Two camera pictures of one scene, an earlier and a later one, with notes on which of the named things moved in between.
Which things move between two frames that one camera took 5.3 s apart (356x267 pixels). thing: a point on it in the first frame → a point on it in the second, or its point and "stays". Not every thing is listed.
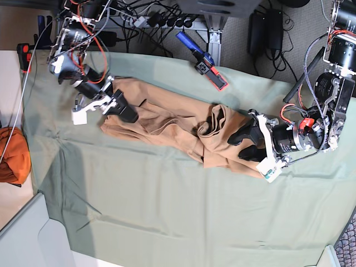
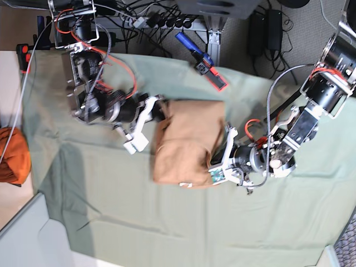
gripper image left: x=120 y=108 → x=125 y=110
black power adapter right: x=257 y=33 stays
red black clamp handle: x=42 y=40 stays
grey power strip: x=163 y=22 stays
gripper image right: x=296 y=136 → x=246 y=158
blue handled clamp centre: x=204 y=63 stays
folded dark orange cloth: x=15 y=166 stays
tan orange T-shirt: x=188 y=125 → x=187 y=137
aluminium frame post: x=215 y=23 stays
